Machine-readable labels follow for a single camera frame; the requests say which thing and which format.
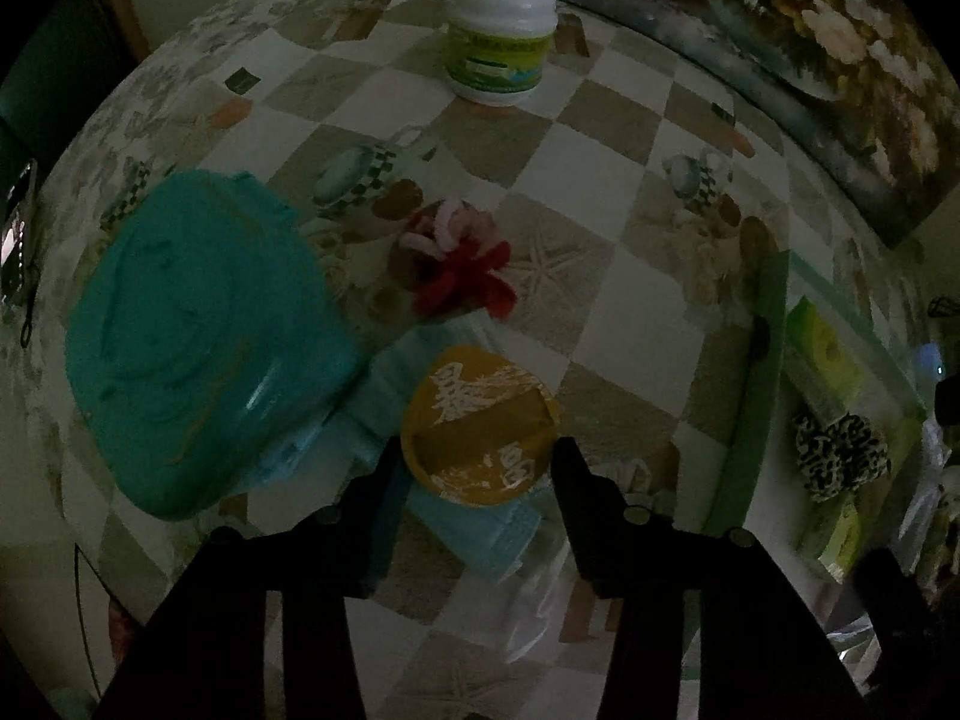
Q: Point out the red and pink scrunchie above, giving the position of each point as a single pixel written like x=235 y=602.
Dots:
x=465 y=270

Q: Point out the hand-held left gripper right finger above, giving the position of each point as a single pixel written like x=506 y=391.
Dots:
x=589 y=517

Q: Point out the green tissue packet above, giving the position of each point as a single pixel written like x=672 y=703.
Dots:
x=825 y=360

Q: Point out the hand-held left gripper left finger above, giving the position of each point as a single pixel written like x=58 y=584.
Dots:
x=375 y=517

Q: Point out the teal plastic container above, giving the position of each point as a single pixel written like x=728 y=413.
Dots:
x=195 y=330

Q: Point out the white tray with green rim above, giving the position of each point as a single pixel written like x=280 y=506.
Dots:
x=757 y=427

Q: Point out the white power strip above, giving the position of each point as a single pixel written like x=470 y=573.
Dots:
x=928 y=360

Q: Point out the black charger adapter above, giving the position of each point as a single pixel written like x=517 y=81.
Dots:
x=946 y=401

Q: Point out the white bottle with green label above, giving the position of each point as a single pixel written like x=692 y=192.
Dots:
x=499 y=22

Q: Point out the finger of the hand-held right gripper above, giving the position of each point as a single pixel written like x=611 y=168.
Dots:
x=889 y=600

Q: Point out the leopard print scrunchie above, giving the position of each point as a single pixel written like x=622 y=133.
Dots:
x=840 y=454

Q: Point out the small green packet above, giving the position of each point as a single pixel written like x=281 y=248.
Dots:
x=832 y=536

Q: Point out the clear plastic bag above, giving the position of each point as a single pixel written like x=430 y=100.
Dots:
x=930 y=480

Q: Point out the small yellow lidded cup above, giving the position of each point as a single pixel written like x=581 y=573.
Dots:
x=480 y=420

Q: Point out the flower painting canvas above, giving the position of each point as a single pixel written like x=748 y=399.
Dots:
x=795 y=37

